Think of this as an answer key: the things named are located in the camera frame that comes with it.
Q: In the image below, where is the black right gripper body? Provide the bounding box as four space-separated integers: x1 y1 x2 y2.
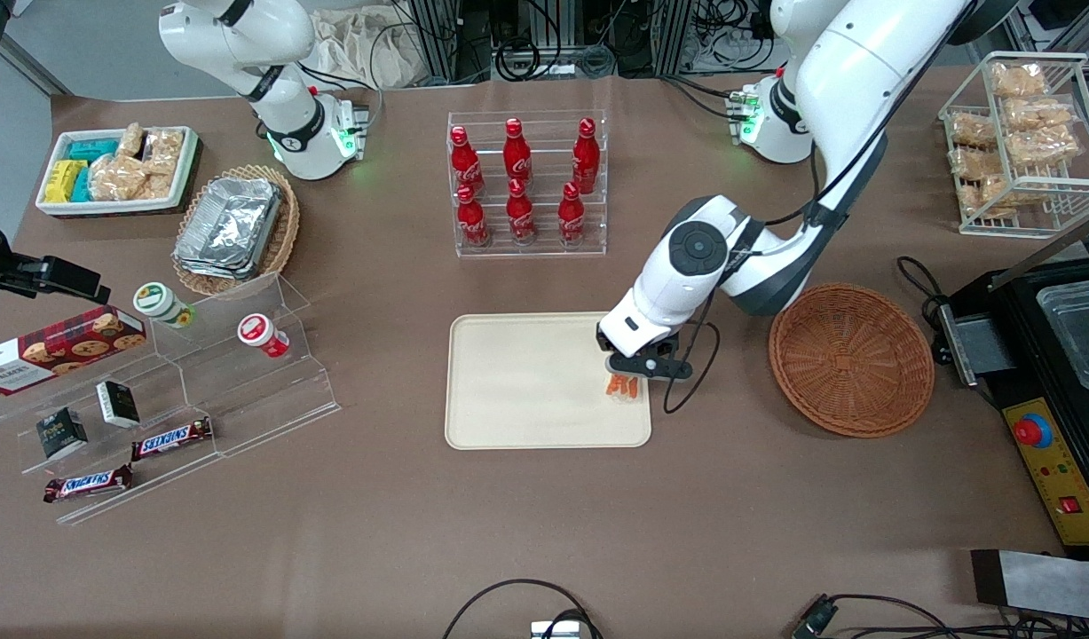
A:
0 220 50 294

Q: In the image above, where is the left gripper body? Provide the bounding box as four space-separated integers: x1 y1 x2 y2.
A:
596 308 686 359

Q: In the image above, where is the beige plastic tray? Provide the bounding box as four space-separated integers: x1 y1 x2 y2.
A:
445 311 653 451

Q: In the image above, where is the oval light wicker basket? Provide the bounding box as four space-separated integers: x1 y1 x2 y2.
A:
171 164 301 297

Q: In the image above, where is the round brown wicker basket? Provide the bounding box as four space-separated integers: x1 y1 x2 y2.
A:
768 282 936 439

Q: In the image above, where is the red tartan cookie box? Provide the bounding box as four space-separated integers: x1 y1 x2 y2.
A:
0 306 147 397

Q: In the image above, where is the green lid yogurt cup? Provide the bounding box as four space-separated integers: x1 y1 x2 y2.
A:
133 281 196 330

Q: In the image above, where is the yellow snack packet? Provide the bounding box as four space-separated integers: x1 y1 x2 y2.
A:
44 160 88 204

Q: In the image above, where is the clear acrylic bottle rack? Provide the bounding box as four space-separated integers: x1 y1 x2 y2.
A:
446 109 609 259

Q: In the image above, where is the small black box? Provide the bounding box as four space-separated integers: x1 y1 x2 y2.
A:
96 380 141 429
36 407 90 461

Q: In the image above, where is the red cola bottle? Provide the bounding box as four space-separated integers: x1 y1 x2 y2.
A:
557 181 587 247
449 125 485 198
456 184 491 249
506 177 537 246
572 117 601 194
503 117 533 189

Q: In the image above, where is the white rectangular snack bin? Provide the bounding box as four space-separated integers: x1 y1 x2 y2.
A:
35 125 202 219

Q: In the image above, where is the clear acrylic stepped stand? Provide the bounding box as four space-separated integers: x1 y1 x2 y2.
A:
0 351 227 526
149 272 342 459

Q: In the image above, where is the aluminium foil container stack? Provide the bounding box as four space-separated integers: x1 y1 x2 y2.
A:
173 177 285 281

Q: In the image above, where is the snickers chocolate bar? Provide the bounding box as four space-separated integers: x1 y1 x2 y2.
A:
131 417 214 462
43 464 135 504

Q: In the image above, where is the red lid yogurt cup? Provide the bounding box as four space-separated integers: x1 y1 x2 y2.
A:
237 313 290 359

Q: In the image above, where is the grey base connector block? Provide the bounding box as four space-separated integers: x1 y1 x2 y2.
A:
335 100 373 162
728 84 763 146

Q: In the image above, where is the beige crumpled cloth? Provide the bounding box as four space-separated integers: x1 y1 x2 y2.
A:
306 7 421 90

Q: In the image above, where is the bagged pastry snack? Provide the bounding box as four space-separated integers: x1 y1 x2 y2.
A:
950 146 999 178
1006 129 1083 169
990 62 1048 99
959 173 1042 219
948 113 998 148
1004 96 1078 134

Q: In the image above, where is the black sealing machine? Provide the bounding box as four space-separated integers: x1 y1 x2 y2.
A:
935 209 1089 560

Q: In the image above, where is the red emergency stop button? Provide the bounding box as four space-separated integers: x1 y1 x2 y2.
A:
1014 413 1053 451

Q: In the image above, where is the clear plastic container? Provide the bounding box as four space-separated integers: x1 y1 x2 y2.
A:
1037 278 1089 393

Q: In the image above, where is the grey metal plate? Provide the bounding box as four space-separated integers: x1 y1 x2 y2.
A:
970 548 1089 622

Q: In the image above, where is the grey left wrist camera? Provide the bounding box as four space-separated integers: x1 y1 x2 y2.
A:
604 353 692 381

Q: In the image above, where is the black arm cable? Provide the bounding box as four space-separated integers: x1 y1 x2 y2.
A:
662 0 980 415

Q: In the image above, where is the black looped cable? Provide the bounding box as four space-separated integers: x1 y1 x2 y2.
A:
442 579 603 639

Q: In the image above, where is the black machine power cable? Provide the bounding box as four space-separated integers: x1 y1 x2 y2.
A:
895 256 953 367

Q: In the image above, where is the aluminium profile post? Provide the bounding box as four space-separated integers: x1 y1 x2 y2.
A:
409 0 462 83
649 0 694 76

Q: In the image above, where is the black cable with connector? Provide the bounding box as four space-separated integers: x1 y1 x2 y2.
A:
791 593 1089 639

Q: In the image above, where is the white wire basket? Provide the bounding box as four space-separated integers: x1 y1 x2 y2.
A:
939 51 1089 239

